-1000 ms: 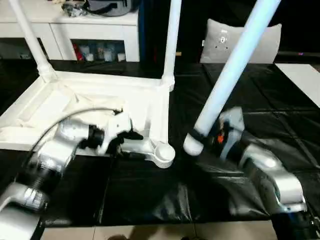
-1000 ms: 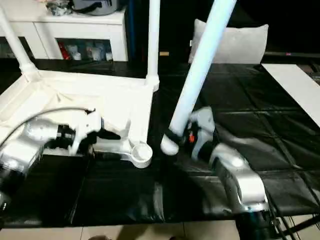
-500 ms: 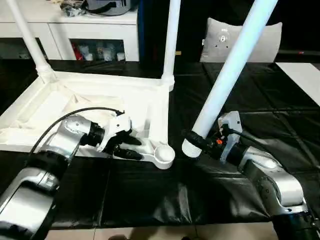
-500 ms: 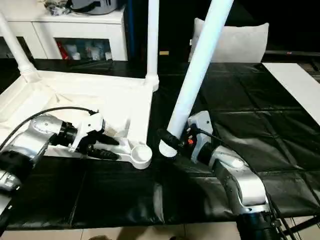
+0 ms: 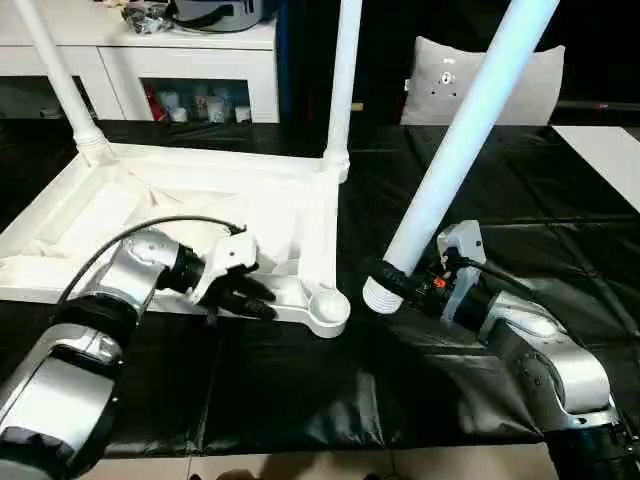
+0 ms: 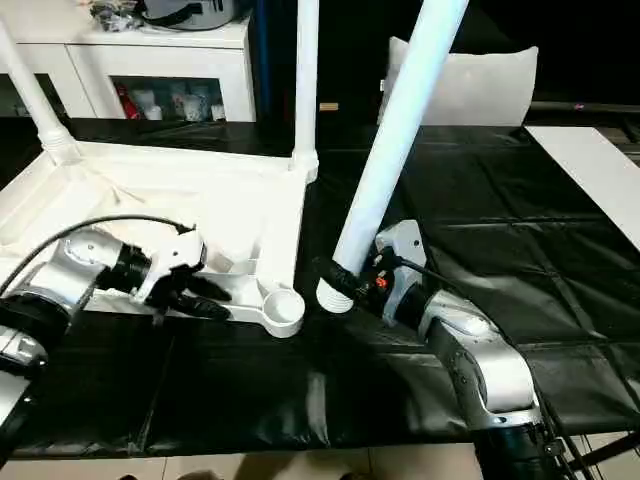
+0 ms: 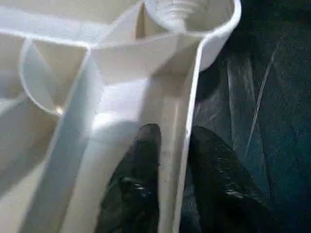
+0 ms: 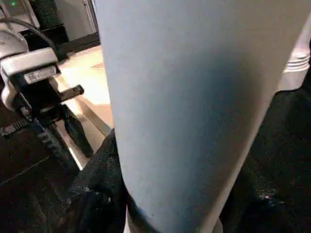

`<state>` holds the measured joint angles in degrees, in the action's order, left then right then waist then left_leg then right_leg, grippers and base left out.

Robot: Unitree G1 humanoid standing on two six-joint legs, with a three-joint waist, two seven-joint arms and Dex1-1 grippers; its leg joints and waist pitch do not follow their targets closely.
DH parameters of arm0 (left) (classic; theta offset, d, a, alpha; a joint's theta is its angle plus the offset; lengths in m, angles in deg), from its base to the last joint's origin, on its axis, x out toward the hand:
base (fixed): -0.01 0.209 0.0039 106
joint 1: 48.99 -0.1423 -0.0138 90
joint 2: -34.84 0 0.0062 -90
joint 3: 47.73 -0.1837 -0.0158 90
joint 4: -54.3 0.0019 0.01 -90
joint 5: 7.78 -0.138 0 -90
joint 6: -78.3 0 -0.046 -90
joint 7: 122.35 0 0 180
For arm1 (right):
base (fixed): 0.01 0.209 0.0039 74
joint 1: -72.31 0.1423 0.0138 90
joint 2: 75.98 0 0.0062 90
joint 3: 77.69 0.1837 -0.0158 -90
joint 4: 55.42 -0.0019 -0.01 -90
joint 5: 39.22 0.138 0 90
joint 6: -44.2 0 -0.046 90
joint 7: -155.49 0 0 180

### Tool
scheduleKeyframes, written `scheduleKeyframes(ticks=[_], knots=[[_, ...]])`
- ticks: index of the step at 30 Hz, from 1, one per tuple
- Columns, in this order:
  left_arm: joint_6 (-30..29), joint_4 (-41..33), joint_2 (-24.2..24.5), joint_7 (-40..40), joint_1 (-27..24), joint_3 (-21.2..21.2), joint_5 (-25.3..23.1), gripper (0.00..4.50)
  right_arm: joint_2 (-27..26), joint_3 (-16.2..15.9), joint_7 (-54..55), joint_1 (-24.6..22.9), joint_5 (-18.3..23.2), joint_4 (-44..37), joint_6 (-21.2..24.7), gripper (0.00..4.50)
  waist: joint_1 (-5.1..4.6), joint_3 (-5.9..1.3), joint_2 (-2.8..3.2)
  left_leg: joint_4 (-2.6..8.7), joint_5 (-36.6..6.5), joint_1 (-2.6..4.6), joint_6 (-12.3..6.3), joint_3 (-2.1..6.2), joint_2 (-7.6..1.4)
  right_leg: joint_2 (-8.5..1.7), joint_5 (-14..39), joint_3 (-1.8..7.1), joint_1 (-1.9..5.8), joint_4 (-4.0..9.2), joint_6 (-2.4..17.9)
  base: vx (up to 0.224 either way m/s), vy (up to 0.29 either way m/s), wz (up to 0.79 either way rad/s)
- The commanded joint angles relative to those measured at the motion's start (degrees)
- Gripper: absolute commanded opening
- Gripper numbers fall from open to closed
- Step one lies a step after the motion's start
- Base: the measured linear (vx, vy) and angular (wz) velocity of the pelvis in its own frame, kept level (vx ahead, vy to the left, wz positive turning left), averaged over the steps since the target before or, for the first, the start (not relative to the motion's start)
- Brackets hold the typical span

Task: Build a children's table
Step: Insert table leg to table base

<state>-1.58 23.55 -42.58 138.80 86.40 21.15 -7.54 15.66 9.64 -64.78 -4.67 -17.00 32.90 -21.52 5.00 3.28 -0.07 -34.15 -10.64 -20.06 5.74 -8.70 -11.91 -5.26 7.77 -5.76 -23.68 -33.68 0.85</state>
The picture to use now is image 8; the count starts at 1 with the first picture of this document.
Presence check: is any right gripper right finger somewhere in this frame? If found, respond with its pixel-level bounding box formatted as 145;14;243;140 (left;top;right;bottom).
218;154;311;233

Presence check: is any black table mat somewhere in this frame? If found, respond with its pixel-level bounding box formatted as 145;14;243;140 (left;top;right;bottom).
0;89;311;233

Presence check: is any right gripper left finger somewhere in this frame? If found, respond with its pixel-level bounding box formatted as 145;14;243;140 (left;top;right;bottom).
69;128;133;233

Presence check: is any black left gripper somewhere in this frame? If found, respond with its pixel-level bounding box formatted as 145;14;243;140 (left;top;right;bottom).
13;72;94;176

